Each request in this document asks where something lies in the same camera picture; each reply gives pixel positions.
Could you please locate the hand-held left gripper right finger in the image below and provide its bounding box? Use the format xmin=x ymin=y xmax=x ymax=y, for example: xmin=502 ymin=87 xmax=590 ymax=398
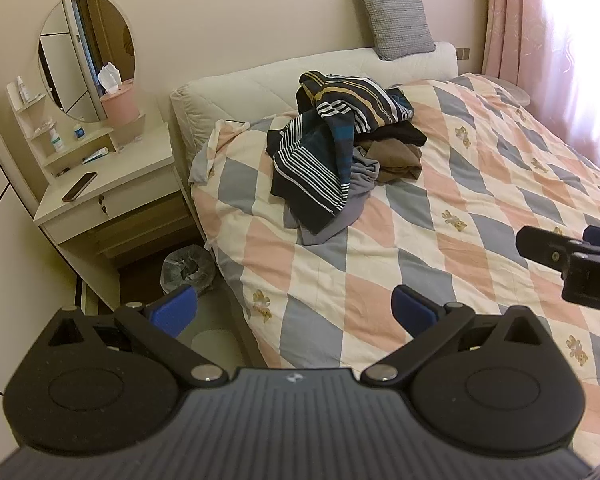
xmin=361 ymin=284 xmax=551 ymax=388

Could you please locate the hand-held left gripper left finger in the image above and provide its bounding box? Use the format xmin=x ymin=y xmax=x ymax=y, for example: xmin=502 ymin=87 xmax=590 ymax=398
xmin=47 ymin=284 xmax=229 ymax=388

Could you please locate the navy striped sweater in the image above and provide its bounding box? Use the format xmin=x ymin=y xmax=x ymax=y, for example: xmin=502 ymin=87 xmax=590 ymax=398
xmin=266 ymin=71 xmax=415 ymax=235

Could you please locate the trash bin with bag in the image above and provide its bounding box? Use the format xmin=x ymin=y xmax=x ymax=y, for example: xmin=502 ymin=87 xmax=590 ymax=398
xmin=160 ymin=244 xmax=217 ymax=297

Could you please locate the white round stool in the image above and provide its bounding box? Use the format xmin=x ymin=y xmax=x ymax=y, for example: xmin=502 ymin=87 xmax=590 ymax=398
xmin=190 ymin=329 xmax=241 ymax=363

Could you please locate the checkered bear print quilt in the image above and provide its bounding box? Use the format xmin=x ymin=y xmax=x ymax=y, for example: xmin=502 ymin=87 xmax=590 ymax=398
xmin=187 ymin=72 xmax=600 ymax=411

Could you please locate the grey garment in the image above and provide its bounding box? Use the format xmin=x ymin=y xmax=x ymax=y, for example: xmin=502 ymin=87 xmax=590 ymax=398
xmin=285 ymin=155 xmax=381 ymax=247

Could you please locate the brown garment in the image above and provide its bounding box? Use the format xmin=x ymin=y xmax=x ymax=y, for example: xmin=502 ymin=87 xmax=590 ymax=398
xmin=356 ymin=139 xmax=423 ymax=184

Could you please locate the smartphone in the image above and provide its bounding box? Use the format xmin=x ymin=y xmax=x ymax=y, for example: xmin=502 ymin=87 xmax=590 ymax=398
xmin=61 ymin=172 xmax=98 ymax=203

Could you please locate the white vanity table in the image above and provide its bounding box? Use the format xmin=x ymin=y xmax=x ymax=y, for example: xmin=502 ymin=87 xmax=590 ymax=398
xmin=32 ymin=120 xmax=203 ymax=311

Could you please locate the white desktop shelf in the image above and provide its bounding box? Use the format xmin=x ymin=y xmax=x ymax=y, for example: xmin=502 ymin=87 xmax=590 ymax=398
xmin=6 ymin=91 xmax=147 ymax=171

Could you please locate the pink tissue holder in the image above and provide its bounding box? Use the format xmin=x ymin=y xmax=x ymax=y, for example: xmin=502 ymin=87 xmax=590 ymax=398
xmin=99 ymin=79 xmax=142 ymax=123

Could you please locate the pink curtain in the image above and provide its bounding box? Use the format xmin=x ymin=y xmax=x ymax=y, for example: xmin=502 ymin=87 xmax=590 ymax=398
xmin=481 ymin=0 xmax=600 ymax=171

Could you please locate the white padded headboard cushion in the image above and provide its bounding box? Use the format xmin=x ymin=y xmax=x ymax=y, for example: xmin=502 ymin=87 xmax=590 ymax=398
xmin=169 ymin=41 xmax=458 ymax=158

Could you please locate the white tissue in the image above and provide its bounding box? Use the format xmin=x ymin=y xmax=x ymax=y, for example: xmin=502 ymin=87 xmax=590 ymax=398
xmin=97 ymin=61 xmax=123 ymax=95

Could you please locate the grey pillow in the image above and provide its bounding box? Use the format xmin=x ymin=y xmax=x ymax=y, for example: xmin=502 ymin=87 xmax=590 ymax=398
xmin=353 ymin=0 xmax=437 ymax=62

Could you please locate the round mirror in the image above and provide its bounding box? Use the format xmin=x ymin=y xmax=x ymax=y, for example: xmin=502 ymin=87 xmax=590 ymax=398
xmin=37 ymin=0 xmax=136 ymax=123

